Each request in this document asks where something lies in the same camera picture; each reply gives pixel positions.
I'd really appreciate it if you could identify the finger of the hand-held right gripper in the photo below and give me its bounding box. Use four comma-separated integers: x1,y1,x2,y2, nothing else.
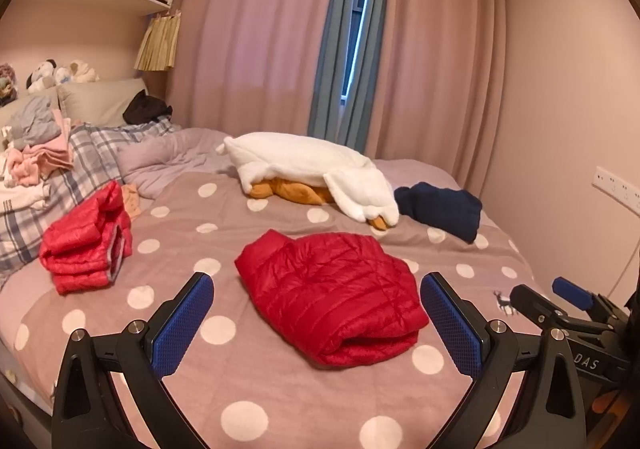
552,277,601,310
510,284,576,330

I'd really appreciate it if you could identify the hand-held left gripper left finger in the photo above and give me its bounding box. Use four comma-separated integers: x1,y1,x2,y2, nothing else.
51,271,216,449

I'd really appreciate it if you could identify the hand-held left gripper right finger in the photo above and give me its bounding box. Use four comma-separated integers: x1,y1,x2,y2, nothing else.
420,271,587,449

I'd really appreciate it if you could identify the red down jacket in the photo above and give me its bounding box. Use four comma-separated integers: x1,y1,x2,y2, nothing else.
234,229,430,370

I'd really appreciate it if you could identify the pile of pink grey clothes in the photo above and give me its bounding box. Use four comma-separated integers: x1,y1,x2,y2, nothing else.
5,110,75,186

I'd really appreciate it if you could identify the navy fleece garment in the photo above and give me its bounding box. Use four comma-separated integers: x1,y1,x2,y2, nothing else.
393,181,483,244

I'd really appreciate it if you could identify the folded pink-red down jacket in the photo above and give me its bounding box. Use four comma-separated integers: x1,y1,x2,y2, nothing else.
39,180,135,295

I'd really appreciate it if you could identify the peach garment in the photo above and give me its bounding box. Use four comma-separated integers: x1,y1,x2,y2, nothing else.
121,184,142,220

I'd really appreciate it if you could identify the plaid and lilac quilt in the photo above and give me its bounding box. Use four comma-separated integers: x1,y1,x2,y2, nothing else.
0,121,241,280

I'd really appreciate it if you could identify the white fleece garment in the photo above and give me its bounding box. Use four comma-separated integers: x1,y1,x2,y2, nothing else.
216,131,400,225

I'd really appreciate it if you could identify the black garment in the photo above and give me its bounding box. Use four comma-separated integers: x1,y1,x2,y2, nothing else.
122,94,173,126

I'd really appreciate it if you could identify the grey-blue garment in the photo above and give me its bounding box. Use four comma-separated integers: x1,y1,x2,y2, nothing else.
9,95,63,148

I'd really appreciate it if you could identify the pink curtain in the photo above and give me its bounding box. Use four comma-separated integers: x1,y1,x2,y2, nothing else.
367,0,508,190
167,0,346,150

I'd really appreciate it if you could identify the blue-grey curtain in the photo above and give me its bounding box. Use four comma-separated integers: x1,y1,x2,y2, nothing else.
307,0,391,154

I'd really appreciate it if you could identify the beige pleated cloth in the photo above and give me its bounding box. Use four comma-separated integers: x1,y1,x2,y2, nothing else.
134,11,181,72

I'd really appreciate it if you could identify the black and white plush toy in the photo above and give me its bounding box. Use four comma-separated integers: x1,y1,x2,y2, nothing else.
26,60,68,92

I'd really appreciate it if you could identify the floral patterned cushion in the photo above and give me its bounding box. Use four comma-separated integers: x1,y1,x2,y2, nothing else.
0,63,18,106

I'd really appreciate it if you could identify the window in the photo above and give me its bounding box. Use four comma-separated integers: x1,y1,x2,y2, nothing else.
342,0,376,102

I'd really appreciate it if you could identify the white cable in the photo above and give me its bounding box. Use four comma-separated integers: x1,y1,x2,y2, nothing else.
607,216,640,300

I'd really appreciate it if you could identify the white wall socket strip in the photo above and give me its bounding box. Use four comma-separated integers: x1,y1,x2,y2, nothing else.
594,166,640,217

